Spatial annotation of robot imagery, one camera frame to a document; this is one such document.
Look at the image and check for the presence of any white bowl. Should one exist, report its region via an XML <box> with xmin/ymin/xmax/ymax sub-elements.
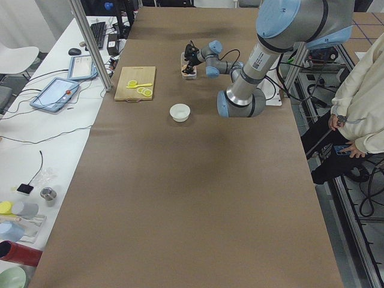
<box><xmin>169</xmin><ymin>103</ymin><xmax>191</xmax><ymax>122</ymax></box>

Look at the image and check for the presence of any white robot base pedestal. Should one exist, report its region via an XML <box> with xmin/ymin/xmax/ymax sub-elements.
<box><xmin>257</xmin><ymin>70</ymin><xmax>283</xmax><ymax>106</ymax></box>

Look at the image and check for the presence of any blue smartphone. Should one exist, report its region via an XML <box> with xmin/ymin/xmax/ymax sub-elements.
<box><xmin>333</xmin><ymin>145</ymin><xmax>352</xmax><ymax>157</ymax></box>

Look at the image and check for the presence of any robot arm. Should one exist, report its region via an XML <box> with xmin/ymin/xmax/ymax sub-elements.
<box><xmin>182</xmin><ymin>0</ymin><xmax>355</xmax><ymax>118</ymax></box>

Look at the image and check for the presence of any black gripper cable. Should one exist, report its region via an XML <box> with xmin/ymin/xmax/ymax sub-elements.
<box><xmin>191</xmin><ymin>40</ymin><xmax>241</xmax><ymax>65</ymax></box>

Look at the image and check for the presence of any teach pendant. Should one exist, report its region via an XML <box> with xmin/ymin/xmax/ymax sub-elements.
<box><xmin>67</xmin><ymin>55</ymin><xmax>98</xmax><ymax>80</ymax></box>
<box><xmin>30</xmin><ymin>77</ymin><xmax>80</xmax><ymax>112</ymax></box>

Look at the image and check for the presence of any small metal cylinder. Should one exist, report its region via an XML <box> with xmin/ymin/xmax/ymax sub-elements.
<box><xmin>40</xmin><ymin>187</ymin><xmax>57</xmax><ymax>207</ymax></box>

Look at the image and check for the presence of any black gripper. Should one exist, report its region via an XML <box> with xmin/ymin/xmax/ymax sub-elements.
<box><xmin>184</xmin><ymin>41</ymin><xmax>199</xmax><ymax>67</ymax></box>

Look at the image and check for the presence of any yellow plastic knife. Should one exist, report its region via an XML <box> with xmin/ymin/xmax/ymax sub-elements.
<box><xmin>126</xmin><ymin>83</ymin><xmax>152</xmax><ymax>89</ymax></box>

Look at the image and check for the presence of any bamboo cutting board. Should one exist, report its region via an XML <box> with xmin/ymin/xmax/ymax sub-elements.
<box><xmin>114</xmin><ymin>66</ymin><xmax>156</xmax><ymax>103</ymax></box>

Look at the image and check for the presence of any yellow cup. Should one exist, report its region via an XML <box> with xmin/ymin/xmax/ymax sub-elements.
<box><xmin>0</xmin><ymin>201</ymin><xmax>13</xmax><ymax>215</ymax></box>

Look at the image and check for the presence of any upper teach pendant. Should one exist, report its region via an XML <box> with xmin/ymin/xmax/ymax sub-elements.
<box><xmin>67</xmin><ymin>55</ymin><xmax>98</xmax><ymax>80</ymax></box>

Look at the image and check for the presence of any clear plastic egg box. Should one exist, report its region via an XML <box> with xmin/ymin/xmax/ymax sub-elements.
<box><xmin>181</xmin><ymin>52</ymin><xmax>197</xmax><ymax>80</ymax></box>

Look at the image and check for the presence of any black keyboard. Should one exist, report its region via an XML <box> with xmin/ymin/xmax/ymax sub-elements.
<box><xmin>90</xmin><ymin>22</ymin><xmax>106</xmax><ymax>50</ymax></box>

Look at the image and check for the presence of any aluminium frame post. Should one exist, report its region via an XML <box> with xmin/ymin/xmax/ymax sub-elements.
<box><xmin>68</xmin><ymin>0</ymin><xmax>112</xmax><ymax>92</ymax></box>

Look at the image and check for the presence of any lemon slice single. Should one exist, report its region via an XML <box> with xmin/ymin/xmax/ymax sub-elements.
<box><xmin>127</xmin><ymin>80</ymin><xmax>137</xmax><ymax>88</ymax></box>

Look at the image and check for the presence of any green bowl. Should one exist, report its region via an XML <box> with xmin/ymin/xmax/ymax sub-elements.
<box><xmin>0</xmin><ymin>267</ymin><xmax>28</xmax><ymax>288</ymax></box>

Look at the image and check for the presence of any black computer mouse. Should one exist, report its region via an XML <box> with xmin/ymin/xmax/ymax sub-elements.
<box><xmin>68</xmin><ymin>48</ymin><xmax>82</xmax><ymax>56</ymax></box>

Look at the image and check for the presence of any lower teach pendant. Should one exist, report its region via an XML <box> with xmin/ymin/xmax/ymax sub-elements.
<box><xmin>30</xmin><ymin>77</ymin><xmax>80</xmax><ymax>112</ymax></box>

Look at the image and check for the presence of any red bottle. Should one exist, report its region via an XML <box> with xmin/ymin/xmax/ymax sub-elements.
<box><xmin>1</xmin><ymin>241</ymin><xmax>43</xmax><ymax>267</ymax></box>

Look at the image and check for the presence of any person's hand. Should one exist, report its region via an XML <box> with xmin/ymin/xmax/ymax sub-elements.
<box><xmin>346</xmin><ymin>141</ymin><xmax>366</xmax><ymax>158</ymax></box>

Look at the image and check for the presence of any person in cream hoodie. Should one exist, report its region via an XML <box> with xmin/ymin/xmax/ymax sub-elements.
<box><xmin>301</xmin><ymin>36</ymin><xmax>383</xmax><ymax>185</ymax></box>

